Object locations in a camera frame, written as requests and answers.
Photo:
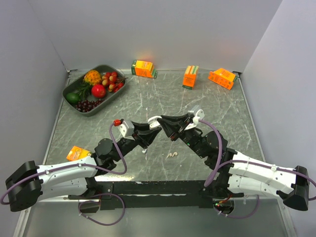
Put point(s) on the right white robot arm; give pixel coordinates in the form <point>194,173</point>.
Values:
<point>234,174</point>

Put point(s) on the green lime toy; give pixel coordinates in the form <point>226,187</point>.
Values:
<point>73,98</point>

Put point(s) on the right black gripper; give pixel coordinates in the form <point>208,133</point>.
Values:
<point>170,127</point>

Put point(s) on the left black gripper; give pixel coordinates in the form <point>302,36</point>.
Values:
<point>146,136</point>

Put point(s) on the red apple toy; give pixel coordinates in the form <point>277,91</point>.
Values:
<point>98,91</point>

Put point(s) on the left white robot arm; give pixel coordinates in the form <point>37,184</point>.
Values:
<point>31,183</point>

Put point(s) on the orange sponge box front left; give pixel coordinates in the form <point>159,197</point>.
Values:
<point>77,153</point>

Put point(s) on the orange sponge box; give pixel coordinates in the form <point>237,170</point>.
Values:
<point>143,69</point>
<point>77,153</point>
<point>223,78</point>
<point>190,77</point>

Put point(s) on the white earbud charging case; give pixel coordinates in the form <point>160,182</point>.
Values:
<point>153,122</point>

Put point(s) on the red lychee bunch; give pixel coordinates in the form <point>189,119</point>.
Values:
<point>112,82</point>

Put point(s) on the orange pineapple toy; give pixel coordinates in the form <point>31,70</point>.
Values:
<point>92,77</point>

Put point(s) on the orange sponge box back right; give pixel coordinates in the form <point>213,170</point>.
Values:
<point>223,78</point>

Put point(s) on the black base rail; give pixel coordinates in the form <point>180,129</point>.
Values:
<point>150,194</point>

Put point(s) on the orange sponge box back middle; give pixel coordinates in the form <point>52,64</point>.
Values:
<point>190,77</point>

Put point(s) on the orange sponge box back left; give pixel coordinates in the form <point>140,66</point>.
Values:
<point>143,69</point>

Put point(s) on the dark grape bunch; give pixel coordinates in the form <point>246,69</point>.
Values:
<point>86,106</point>

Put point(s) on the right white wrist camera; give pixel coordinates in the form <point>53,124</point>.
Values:
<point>197,113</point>

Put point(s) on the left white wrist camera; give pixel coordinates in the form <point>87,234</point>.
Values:
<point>125,127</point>

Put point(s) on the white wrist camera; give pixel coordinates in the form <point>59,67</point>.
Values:
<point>125,127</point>
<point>197,113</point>

